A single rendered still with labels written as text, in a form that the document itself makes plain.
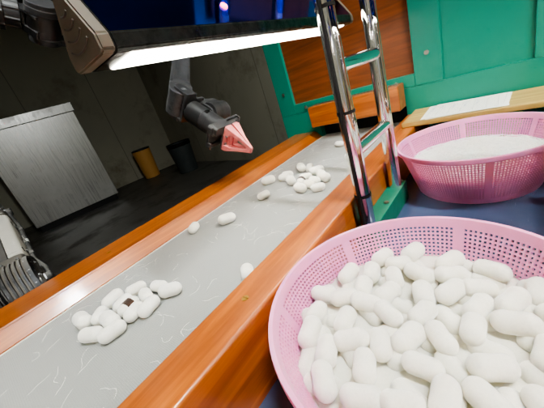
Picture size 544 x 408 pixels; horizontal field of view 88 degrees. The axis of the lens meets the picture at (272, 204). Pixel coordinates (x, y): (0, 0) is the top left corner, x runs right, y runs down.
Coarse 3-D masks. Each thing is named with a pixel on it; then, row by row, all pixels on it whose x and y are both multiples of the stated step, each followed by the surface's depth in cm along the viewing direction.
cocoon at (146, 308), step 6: (144, 300) 38; (150, 300) 38; (156, 300) 38; (138, 306) 37; (144, 306) 37; (150, 306) 37; (156, 306) 38; (138, 312) 37; (144, 312) 37; (150, 312) 37
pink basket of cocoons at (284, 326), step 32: (384, 224) 36; (416, 224) 34; (448, 224) 32; (480, 224) 30; (320, 256) 35; (352, 256) 36; (480, 256) 30; (512, 256) 28; (288, 288) 31; (288, 320) 29; (288, 352) 26; (288, 384) 20
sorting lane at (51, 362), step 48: (240, 192) 74; (288, 192) 64; (192, 240) 56; (240, 240) 50; (192, 288) 41; (48, 336) 41; (144, 336) 35; (0, 384) 35; (48, 384) 32; (96, 384) 30
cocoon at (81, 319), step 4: (76, 312) 40; (80, 312) 40; (84, 312) 40; (76, 316) 40; (80, 316) 39; (84, 316) 39; (88, 316) 39; (72, 320) 40; (76, 320) 39; (80, 320) 39; (84, 320) 39; (88, 320) 39; (76, 324) 39; (80, 324) 38; (84, 324) 39; (88, 324) 39; (80, 328) 39
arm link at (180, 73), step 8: (176, 64) 86; (184, 64) 88; (176, 72) 82; (184, 72) 84; (176, 80) 76; (184, 80) 78; (168, 88) 77; (168, 96) 72; (176, 96) 71; (168, 104) 73; (176, 104) 73; (168, 112) 74; (176, 112) 74
